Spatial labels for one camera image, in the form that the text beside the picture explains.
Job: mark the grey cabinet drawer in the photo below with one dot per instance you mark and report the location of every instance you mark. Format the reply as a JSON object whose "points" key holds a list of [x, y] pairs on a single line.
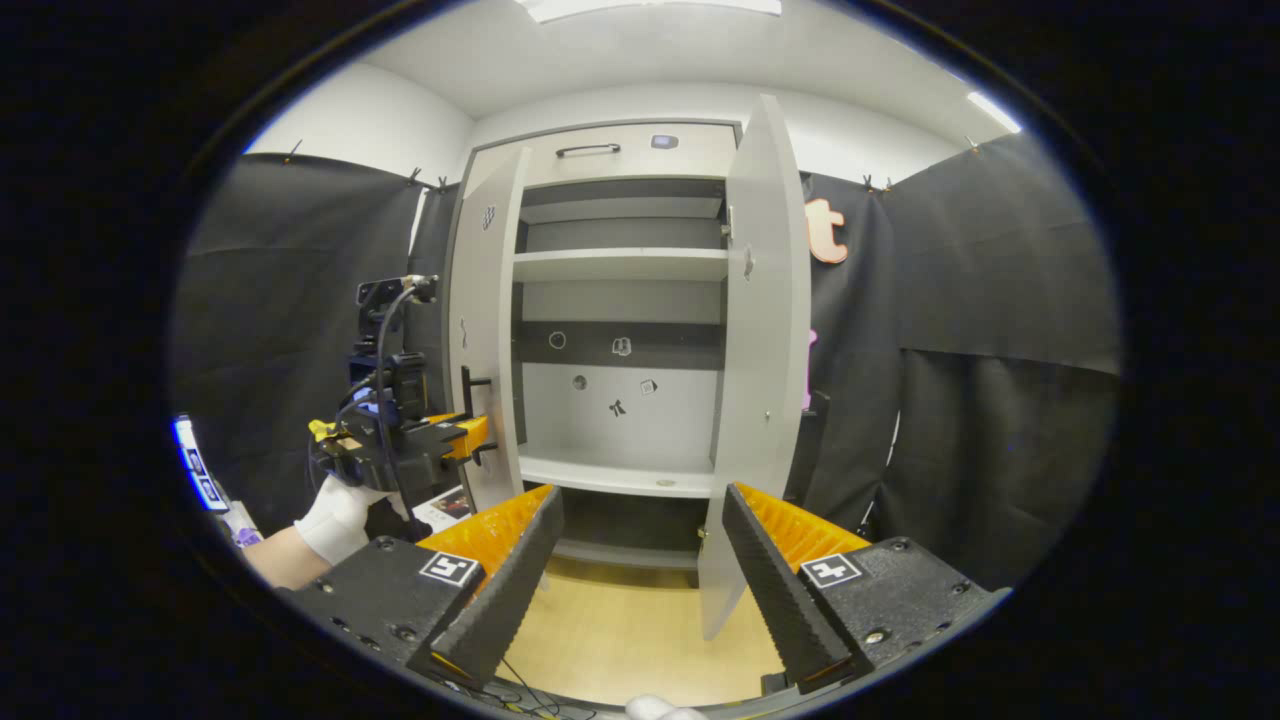
{"points": [[620, 160]]}

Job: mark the ceiling light panel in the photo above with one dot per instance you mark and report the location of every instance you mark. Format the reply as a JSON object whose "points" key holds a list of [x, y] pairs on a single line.
{"points": [[650, 8], [995, 112]]}

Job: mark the grey cabinet shelf board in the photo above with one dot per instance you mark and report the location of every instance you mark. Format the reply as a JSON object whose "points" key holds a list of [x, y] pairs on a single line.
{"points": [[620, 264], [610, 475]]}

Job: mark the purple printed object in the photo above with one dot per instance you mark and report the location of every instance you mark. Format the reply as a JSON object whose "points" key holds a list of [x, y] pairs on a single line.
{"points": [[243, 525]]}

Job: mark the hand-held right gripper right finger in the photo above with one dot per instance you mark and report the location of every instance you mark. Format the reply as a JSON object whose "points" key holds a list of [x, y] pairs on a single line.
{"points": [[780, 600]]}

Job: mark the blue and white strip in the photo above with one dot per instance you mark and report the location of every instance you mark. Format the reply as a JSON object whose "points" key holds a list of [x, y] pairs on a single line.
{"points": [[200, 465]]}

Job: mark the black backdrop cloth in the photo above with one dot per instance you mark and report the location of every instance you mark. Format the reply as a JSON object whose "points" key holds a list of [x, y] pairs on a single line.
{"points": [[1000, 300]]}

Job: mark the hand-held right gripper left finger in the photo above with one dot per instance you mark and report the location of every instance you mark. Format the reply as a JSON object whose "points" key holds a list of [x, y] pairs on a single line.
{"points": [[510, 590]]}

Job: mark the grey double-door shoe cabinet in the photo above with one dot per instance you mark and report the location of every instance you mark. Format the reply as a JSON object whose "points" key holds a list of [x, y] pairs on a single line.
{"points": [[620, 300]]}

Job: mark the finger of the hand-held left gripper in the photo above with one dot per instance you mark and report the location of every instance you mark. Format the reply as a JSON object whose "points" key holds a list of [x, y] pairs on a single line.
{"points": [[470, 435]]}

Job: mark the grey cabinet door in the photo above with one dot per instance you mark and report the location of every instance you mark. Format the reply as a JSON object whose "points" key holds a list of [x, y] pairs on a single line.
{"points": [[490, 300], [765, 300]]}

